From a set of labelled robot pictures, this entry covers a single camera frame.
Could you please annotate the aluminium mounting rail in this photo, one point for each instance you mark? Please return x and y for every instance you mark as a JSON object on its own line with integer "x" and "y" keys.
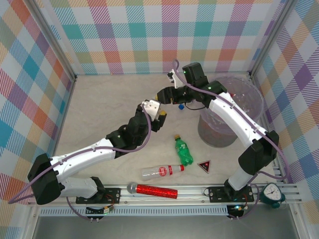
{"x": 194, "y": 193}

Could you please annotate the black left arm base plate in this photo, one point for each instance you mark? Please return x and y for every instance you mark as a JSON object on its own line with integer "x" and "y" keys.
{"x": 113, "y": 195}

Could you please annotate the green soda bottle yellow cap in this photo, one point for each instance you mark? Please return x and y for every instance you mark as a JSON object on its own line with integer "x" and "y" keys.
{"x": 183, "y": 152}

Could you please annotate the aluminium frame post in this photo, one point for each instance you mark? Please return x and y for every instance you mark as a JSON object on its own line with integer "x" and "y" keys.
{"x": 272, "y": 37}
{"x": 54, "y": 39}

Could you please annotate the purple plastic bin liner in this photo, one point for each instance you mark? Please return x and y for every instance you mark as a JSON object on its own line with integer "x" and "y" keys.
{"x": 249, "y": 99}

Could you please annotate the teal alarm clock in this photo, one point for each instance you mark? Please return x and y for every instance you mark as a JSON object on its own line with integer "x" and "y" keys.
{"x": 271, "y": 193}

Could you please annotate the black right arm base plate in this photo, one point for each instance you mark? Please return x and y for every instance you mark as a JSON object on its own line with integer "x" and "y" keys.
{"x": 216, "y": 194}

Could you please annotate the black red triangle badge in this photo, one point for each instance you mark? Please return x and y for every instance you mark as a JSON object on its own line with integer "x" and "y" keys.
{"x": 205, "y": 165}

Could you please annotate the grey mesh waste bin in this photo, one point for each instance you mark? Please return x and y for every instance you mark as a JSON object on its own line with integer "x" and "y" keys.
{"x": 216, "y": 139}

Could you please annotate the clear bottle blue cap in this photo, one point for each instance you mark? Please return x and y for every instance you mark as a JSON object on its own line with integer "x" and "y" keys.
{"x": 181, "y": 107}

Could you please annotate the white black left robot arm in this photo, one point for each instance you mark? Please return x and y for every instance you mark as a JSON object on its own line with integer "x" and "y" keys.
{"x": 82, "y": 158}

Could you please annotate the red glitter microphone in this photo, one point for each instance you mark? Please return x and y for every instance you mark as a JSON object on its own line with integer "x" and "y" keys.
{"x": 154, "y": 190}

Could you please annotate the clear bottle white red label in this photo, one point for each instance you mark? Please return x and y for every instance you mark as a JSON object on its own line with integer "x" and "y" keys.
{"x": 162, "y": 171}

